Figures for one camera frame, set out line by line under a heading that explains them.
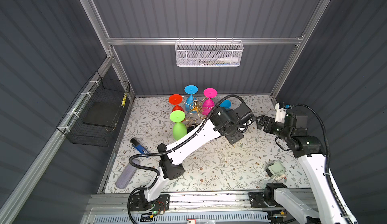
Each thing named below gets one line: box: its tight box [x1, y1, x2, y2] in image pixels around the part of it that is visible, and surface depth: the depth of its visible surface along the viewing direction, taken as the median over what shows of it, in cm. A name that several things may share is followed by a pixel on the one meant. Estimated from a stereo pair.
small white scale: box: [265, 160, 287, 182], surface depth 80 cm
